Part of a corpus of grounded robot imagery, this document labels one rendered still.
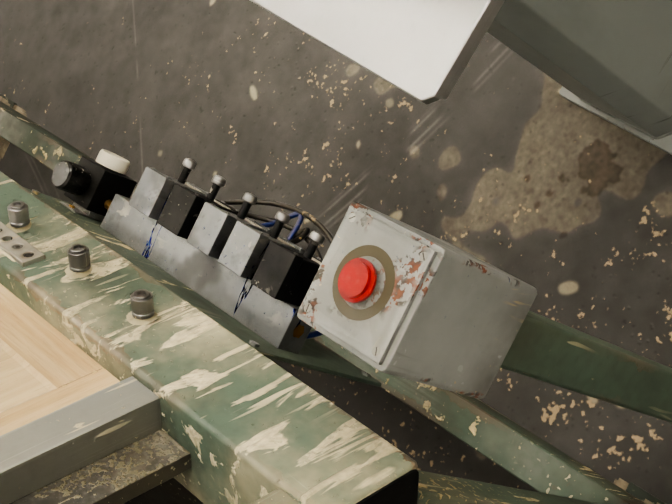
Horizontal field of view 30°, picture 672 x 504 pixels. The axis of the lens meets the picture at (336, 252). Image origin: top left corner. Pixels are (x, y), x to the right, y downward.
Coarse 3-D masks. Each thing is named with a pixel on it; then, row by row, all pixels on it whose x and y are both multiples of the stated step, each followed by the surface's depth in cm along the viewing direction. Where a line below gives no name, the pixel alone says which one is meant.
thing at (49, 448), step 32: (128, 384) 128; (64, 416) 123; (96, 416) 123; (128, 416) 124; (160, 416) 127; (0, 448) 119; (32, 448) 119; (64, 448) 120; (96, 448) 123; (0, 480) 116; (32, 480) 119
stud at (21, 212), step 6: (12, 204) 153; (18, 204) 154; (24, 204) 153; (12, 210) 152; (18, 210) 152; (24, 210) 153; (12, 216) 153; (18, 216) 152; (24, 216) 153; (12, 222) 153; (18, 222) 153; (24, 222) 153
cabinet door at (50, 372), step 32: (0, 288) 148; (0, 320) 142; (32, 320) 142; (0, 352) 137; (32, 352) 136; (64, 352) 136; (0, 384) 132; (32, 384) 132; (64, 384) 131; (96, 384) 131; (0, 416) 126; (32, 416) 127
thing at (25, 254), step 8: (0, 224) 153; (0, 232) 152; (8, 232) 152; (0, 240) 150; (16, 240) 150; (24, 240) 150; (0, 248) 149; (8, 248) 148; (16, 248) 148; (24, 248) 148; (32, 248) 148; (16, 256) 147; (24, 256) 147; (32, 256) 147; (40, 256) 147; (24, 264) 146
